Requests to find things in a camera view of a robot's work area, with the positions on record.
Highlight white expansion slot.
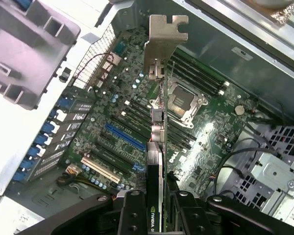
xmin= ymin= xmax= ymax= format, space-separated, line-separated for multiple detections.
xmin=80 ymin=156 xmax=122 ymax=184

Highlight blue expansion slot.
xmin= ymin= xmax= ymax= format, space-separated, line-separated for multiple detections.
xmin=104 ymin=123 xmax=147 ymax=151

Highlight green motherboard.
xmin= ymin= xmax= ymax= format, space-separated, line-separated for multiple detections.
xmin=61 ymin=26 xmax=260 ymax=201

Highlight gray power supply unit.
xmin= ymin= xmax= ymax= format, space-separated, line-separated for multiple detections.
xmin=3 ymin=171 xmax=118 ymax=221

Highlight perforated metal disk bay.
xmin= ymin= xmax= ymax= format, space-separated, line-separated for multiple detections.
xmin=235 ymin=123 xmax=294 ymax=221

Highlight metal CPU socket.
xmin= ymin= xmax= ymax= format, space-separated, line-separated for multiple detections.
xmin=149 ymin=80 xmax=209 ymax=129

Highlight open dark gray PC case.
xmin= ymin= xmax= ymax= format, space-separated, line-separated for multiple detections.
xmin=0 ymin=0 xmax=294 ymax=235

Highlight gray printed parts rack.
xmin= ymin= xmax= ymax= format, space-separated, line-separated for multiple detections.
xmin=0 ymin=0 xmax=81 ymax=111

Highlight yellow black power wires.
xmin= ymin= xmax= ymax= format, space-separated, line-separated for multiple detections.
xmin=55 ymin=165 xmax=94 ymax=188

